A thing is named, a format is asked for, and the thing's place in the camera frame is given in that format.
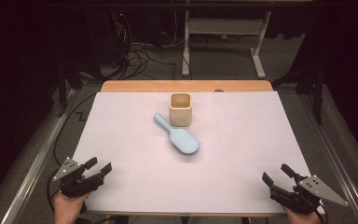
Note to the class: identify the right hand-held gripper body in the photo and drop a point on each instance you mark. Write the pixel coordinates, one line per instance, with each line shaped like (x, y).
(301, 200)

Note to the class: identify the light blue hairbrush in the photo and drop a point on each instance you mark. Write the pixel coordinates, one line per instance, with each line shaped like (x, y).
(183, 141)

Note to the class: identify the person's right hand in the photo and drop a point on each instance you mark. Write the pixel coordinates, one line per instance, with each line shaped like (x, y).
(304, 219)

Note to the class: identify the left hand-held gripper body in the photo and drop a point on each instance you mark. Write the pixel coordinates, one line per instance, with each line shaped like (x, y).
(74, 185)

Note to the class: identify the white metal desk frame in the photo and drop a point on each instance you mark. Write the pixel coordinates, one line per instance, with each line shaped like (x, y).
(223, 26)

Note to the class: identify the aluminium rail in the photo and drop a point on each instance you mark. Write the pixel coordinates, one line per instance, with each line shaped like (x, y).
(338, 155)
(40, 158)

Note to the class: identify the dark computer tower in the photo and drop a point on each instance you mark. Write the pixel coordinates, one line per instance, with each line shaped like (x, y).
(105, 37)

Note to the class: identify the beige square cup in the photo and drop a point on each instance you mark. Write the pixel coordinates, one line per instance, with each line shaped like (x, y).
(180, 116)

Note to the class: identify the white board sheet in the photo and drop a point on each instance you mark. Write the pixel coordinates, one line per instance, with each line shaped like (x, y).
(236, 155)

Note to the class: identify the person's left hand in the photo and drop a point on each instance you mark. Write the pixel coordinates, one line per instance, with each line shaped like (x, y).
(66, 210)

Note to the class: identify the black metal stand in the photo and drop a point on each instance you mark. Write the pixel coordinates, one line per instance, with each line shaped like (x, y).
(62, 93)
(317, 93)

